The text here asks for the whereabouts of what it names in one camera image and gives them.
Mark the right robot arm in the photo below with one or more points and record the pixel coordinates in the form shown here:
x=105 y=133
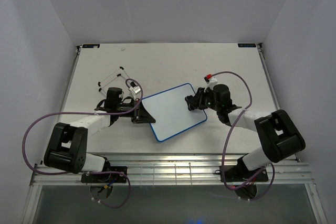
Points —
x=278 y=135

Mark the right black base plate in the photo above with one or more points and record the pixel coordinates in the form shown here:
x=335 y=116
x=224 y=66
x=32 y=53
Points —
x=235 y=174

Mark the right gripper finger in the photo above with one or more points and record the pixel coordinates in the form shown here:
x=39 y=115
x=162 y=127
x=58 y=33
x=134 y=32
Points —
x=193 y=105
x=196 y=98

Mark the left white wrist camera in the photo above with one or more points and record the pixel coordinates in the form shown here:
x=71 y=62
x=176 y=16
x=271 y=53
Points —
x=134 y=90

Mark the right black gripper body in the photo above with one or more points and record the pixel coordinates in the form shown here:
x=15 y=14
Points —
x=207 y=99

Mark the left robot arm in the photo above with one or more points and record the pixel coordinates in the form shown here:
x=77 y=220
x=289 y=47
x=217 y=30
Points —
x=67 y=147

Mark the wire whiteboard easel stand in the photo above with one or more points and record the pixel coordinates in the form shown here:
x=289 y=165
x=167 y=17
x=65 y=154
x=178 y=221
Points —
x=120 y=72

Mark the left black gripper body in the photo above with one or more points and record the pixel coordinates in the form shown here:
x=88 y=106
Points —
x=125 y=107

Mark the right blue table label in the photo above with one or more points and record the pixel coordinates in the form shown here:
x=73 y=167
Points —
x=246 y=45

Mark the left blue table label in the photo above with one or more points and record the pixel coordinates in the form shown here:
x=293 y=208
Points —
x=90 y=46

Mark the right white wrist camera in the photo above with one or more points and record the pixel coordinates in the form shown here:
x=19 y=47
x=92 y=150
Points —
x=211 y=81

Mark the blue framed small whiteboard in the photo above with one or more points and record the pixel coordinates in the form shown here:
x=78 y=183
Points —
x=171 y=114

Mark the blue table label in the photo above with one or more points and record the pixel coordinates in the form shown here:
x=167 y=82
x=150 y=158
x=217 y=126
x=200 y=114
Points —
x=90 y=46
x=246 y=45

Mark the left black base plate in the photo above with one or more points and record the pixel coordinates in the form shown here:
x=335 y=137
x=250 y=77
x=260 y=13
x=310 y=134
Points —
x=112 y=174

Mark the black whiteboard eraser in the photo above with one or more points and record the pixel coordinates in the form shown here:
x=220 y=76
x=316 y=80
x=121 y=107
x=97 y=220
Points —
x=189 y=98

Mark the aluminium front rail frame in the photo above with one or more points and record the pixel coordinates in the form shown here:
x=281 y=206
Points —
x=197 y=169

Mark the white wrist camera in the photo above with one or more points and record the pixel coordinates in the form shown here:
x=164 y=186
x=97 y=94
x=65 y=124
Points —
x=211 y=81
x=134 y=90

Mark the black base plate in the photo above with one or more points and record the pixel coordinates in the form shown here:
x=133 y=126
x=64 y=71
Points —
x=235 y=174
x=112 y=174

